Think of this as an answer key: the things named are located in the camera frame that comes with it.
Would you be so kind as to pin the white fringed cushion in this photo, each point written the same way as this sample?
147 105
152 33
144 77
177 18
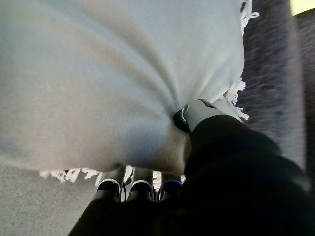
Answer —
98 73

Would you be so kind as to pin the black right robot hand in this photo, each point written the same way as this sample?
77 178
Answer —
233 184

